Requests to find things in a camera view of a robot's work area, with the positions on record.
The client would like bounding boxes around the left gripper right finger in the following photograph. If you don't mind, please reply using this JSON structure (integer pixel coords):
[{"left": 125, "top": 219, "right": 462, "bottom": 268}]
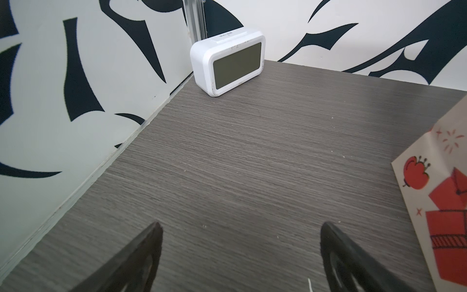
[{"left": 320, "top": 221, "right": 414, "bottom": 292}]

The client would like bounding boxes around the white digital clock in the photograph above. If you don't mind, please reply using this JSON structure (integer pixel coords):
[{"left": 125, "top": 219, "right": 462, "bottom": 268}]
[{"left": 190, "top": 27, "right": 266, "bottom": 97}]

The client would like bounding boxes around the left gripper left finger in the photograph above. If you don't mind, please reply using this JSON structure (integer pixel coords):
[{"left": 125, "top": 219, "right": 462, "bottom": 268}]
[{"left": 72, "top": 222, "right": 163, "bottom": 292}]

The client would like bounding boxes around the red white paper bag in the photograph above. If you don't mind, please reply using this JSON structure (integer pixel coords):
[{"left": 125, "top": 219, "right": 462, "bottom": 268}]
[{"left": 392, "top": 98, "right": 467, "bottom": 292}]

